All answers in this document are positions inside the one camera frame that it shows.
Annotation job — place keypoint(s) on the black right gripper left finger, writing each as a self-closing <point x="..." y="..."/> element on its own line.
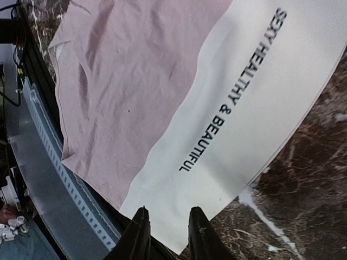
<point x="135" y="241"/>

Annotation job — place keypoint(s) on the pink and white underwear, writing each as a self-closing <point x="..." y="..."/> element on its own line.
<point x="176" y="104"/>

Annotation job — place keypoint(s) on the right circuit board with wires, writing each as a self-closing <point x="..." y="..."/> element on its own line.
<point x="18" y="61"/>

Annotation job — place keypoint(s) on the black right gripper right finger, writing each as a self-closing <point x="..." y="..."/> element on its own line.
<point x="204" y="242"/>

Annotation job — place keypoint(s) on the white slotted cable duct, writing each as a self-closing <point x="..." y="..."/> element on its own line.
<point x="75" y="186"/>

